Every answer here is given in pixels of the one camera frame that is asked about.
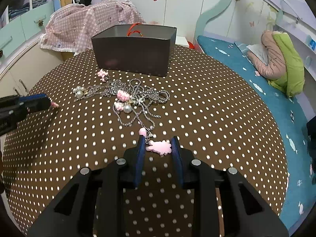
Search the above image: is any pink charm pendant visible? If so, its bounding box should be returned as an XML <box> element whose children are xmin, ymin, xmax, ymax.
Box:
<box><xmin>146</xmin><ymin>140</ymin><xmax>172</xmax><ymax>156</ymax></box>

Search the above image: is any silver chain necklace pile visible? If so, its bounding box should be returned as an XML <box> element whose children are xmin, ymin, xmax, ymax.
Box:
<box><xmin>72</xmin><ymin>69</ymin><xmax>171</xmax><ymax>139</ymax></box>

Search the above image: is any cream lower cabinet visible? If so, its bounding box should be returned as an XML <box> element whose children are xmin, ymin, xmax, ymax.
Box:
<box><xmin>1</xmin><ymin>36</ymin><xmax>63</xmax><ymax>97</ymax></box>

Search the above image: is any teal drawer cabinet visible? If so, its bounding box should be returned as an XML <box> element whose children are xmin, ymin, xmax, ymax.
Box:
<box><xmin>0</xmin><ymin>2</ymin><xmax>54</xmax><ymax>62</ymax></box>

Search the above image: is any brown polka dot tablecloth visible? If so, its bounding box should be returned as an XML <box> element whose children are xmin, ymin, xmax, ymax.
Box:
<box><xmin>3</xmin><ymin>46</ymin><xmax>287</xmax><ymax>234</ymax></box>

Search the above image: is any pink checkered cloth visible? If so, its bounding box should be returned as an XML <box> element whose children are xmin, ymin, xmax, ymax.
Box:
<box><xmin>39</xmin><ymin>0</ymin><xmax>145</xmax><ymax>53</ymax></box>

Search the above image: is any blue bed mattress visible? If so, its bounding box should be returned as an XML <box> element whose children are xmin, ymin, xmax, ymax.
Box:
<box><xmin>197</xmin><ymin>35</ymin><xmax>315</xmax><ymax>234</ymax></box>

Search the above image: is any dark metal tin box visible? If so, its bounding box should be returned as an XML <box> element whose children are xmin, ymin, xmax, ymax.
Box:
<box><xmin>91</xmin><ymin>23</ymin><xmax>177</xmax><ymax>77</ymax></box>

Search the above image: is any pink and green quilt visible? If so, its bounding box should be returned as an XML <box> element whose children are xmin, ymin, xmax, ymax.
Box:
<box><xmin>247</xmin><ymin>31</ymin><xmax>305</xmax><ymax>98</ymax></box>

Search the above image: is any white pillow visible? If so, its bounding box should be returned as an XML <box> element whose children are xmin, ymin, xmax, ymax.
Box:
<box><xmin>246</xmin><ymin>44</ymin><xmax>269</xmax><ymax>65</ymax></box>

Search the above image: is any red ottoman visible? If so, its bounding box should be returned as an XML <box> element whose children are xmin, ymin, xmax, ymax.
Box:
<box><xmin>188</xmin><ymin>41</ymin><xmax>195</xmax><ymax>50</ymax></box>

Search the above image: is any blue box on shelf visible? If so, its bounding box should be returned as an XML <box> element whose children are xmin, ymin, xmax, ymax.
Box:
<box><xmin>309</xmin><ymin>39</ymin><xmax>316</xmax><ymax>51</ymax></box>

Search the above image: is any teal bunk bed frame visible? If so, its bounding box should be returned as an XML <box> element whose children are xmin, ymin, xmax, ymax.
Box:
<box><xmin>194</xmin><ymin>0</ymin><xmax>315</xmax><ymax>77</ymax></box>

